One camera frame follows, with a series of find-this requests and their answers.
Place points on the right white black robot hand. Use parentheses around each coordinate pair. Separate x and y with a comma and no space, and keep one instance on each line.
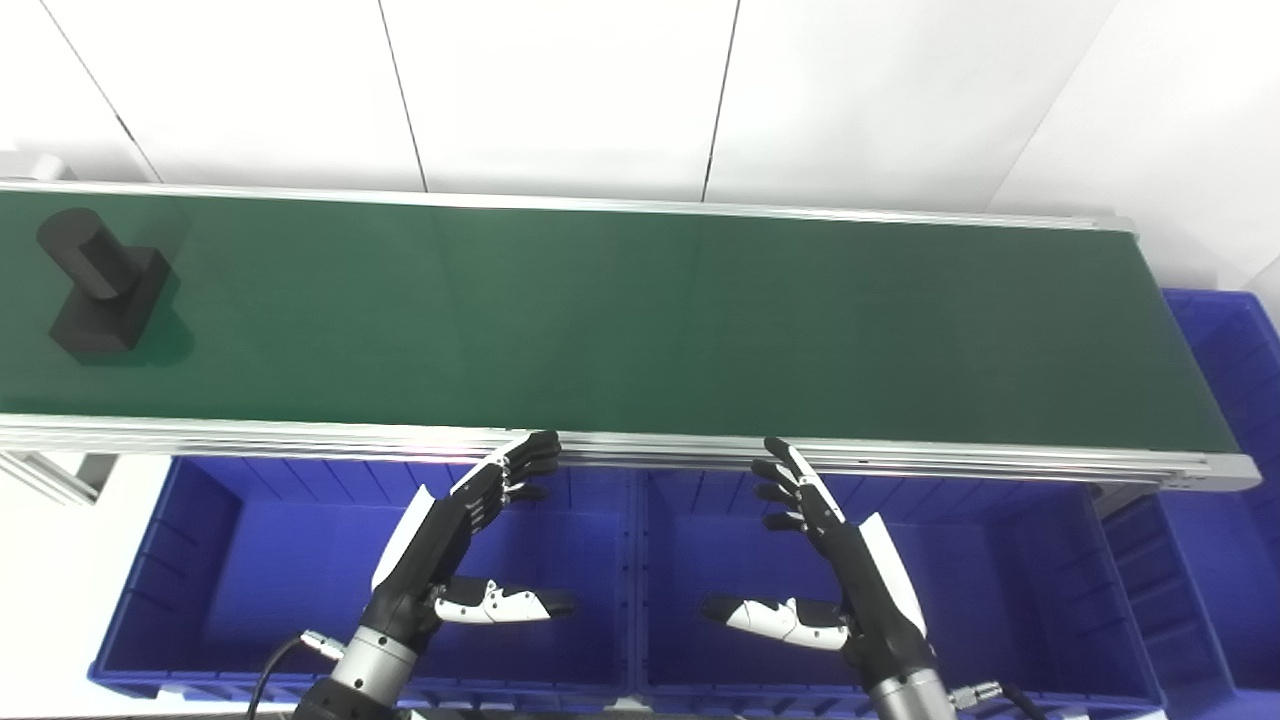
(870,590)

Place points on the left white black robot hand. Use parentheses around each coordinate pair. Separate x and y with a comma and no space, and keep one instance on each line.
(420,570)

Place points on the black cylinder block part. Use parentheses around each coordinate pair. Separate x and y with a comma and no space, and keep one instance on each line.
(100,300)

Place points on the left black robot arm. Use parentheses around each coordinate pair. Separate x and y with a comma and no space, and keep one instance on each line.
(368,668)

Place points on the blue plastic bin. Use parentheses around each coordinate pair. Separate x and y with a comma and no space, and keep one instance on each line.
(280,590)
(1230,560)
(1000,600)

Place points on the green conveyor belt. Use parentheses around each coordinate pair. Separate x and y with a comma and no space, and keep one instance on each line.
(600,320)
(300,436)

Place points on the aluminium conveyor leg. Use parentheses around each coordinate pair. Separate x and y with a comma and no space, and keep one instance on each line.
(60,476)

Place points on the grey conveyor end housing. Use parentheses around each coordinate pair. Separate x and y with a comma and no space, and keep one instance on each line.
(40,168)

